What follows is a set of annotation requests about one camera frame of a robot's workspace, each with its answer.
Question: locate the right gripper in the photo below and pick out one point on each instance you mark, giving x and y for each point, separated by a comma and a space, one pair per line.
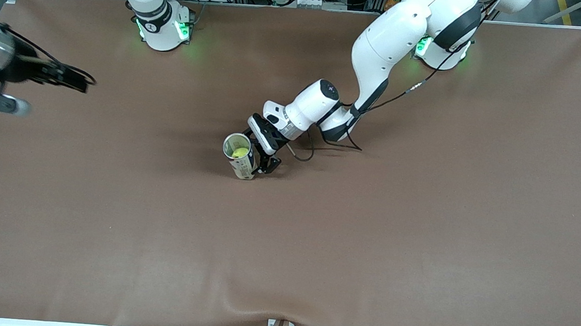
22, 70

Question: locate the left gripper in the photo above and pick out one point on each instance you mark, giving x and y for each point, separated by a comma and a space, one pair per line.
274, 152

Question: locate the yellow tennis ball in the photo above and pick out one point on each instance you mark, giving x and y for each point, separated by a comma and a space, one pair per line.
240, 153

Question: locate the white blue tennis ball can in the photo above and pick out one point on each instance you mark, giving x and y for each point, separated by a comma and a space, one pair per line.
243, 168

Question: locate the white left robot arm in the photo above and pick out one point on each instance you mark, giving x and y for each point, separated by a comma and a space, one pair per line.
382, 46

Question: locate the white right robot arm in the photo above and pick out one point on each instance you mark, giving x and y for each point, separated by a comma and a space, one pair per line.
160, 33

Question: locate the brown table mat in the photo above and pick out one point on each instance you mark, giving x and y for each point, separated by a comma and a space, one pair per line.
368, 231

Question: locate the white terminal strip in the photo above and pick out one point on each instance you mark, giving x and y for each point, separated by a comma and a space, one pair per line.
309, 2

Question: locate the orange bagged items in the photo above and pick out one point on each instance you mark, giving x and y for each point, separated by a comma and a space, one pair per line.
391, 6

